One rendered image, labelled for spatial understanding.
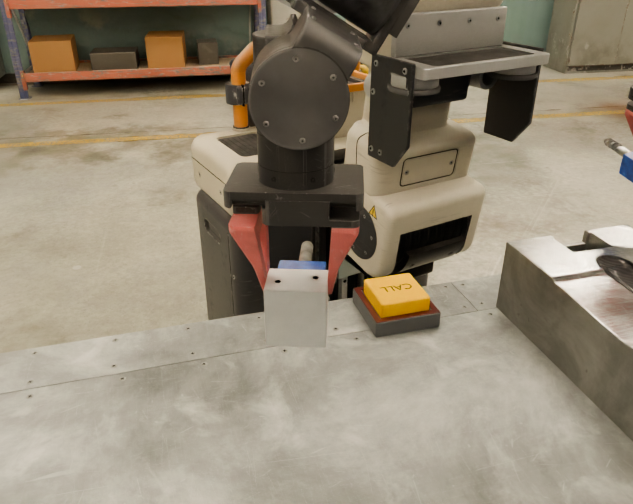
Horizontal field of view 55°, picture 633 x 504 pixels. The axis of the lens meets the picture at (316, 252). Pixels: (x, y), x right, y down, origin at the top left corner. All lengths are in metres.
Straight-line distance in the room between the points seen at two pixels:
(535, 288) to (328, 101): 0.41
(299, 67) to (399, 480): 0.35
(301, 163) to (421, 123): 0.67
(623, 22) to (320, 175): 6.34
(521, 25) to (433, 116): 5.69
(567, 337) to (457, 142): 0.53
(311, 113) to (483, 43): 0.73
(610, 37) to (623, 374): 6.14
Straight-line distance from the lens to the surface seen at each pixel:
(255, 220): 0.45
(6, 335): 2.31
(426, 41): 0.98
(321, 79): 0.34
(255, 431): 0.58
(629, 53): 6.85
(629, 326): 0.63
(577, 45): 6.51
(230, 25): 5.95
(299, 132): 0.35
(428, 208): 1.06
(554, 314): 0.68
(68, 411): 0.64
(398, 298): 0.70
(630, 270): 0.73
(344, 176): 0.46
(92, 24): 6.00
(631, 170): 0.82
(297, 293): 0.47
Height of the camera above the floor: 1.21
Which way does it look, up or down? 28 degrees down
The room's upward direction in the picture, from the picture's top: straight up
